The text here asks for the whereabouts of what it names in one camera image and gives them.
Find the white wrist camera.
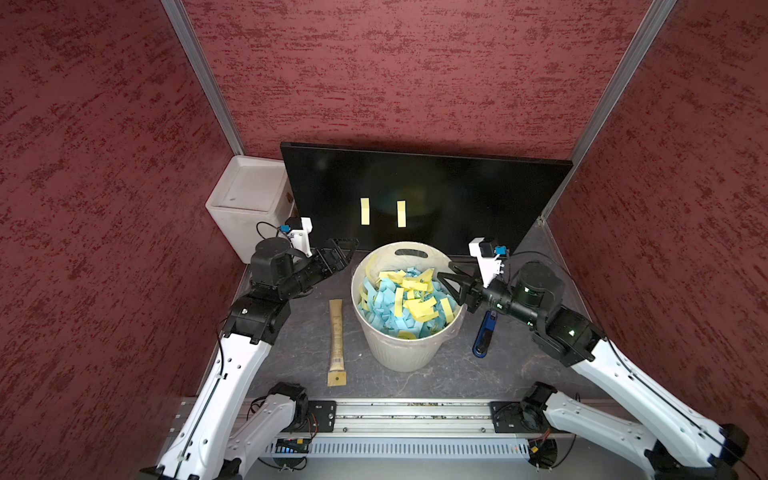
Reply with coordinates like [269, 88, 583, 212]
[469, 237, 508, 287]
[279, 217, 313, 257]

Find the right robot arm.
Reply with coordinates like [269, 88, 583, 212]
[437, 261, 749, 479]

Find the pile of discarded notes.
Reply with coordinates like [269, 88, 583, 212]
[353, 267, 459, 340]

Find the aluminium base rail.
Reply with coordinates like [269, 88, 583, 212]
[294, 398, 559, 438]

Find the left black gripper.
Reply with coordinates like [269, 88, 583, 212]
[279, 237, 360, 297]

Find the beige plastic waste bin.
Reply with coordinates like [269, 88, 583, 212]
[351, 241, 467, 372]

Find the aluminium corner post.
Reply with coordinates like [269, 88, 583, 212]
[161, 0, 245, 155]
[539, 0, 677, 224]

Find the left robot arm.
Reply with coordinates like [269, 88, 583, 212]
[137, 236, 359, 479]

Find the right aluminium corner post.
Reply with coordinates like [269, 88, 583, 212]
[539, 0, 677, 224]

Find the black flat monitor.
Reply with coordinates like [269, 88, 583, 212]
[280, 142, 572, 256]

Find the white plastic drawer unit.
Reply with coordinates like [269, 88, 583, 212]
[206, 155, 295, 264]

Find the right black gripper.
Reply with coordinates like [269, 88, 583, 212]
[437, 260, 541, 327]

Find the yellow sticky note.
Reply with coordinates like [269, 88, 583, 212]
[396, 200, 407, 228]
[360, 197, 370, 226]

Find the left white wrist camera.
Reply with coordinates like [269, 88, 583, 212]
[279, 217, 313, 257]

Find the left aluminium corner post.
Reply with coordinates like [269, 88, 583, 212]
[161, 0, 245, 155]

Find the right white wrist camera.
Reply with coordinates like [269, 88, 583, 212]
[469, 237, 508, 287]

